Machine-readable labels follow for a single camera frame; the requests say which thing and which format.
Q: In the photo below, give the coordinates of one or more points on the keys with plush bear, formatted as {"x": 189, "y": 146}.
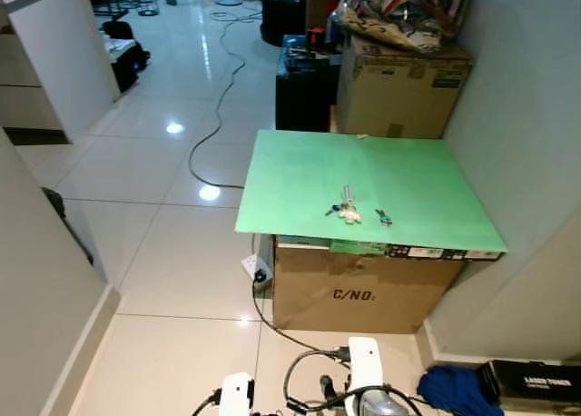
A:
{"x": 347, "y": 212}

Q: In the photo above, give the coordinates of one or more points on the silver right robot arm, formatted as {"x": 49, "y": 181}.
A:
{"x": 386, "y": 405}

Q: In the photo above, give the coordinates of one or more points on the cardboard box with black print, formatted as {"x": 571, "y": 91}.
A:
{"x": 363, "y": 293}

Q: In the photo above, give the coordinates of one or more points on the blue cloth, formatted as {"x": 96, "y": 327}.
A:
{"x": 454, "y": 391}

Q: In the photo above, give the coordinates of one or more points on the white power strip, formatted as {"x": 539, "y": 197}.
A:
{"x": 254, "y": 263}

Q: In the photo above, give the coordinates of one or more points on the small single key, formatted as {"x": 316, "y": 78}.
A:
{"x": 384, "y": 218}

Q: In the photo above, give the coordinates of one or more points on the black toner carton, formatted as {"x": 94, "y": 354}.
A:
{"x": 536, "y": 381}

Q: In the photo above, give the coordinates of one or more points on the green foam board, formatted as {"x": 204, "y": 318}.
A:
{"x": 363, "y": 180}

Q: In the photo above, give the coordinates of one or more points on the black curved bar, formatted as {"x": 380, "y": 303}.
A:
{"x": 64, "y": 216}

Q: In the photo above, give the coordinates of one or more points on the black hard case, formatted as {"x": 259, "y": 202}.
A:
{"x": 304, "y": 89}

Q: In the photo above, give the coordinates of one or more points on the brown cardboard box with labels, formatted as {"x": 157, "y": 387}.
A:
{"x": 399, "y": 89}

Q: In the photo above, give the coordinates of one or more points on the black bag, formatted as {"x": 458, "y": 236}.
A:
{"x": 127, "y": 66}

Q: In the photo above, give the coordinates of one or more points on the black box-shaped furniture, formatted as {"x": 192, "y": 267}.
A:
{"x": 281, "y": 12}

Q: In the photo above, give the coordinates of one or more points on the clear bag of colourful items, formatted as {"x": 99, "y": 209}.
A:
{"x": 404, "y": 12}

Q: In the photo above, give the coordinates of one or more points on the white cabinet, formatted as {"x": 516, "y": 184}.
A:
{"x": 54, "y": 62}

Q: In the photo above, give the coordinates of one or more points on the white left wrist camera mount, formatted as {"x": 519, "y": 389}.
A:
{"x": 236, "y": 396}

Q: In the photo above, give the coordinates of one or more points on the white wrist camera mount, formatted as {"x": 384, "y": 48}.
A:
{"x": 363, "y": 361}
{"x": 236, "y": 396}

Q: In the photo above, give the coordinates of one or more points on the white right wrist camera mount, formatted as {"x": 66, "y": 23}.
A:
{"x": 363, "y": 361}

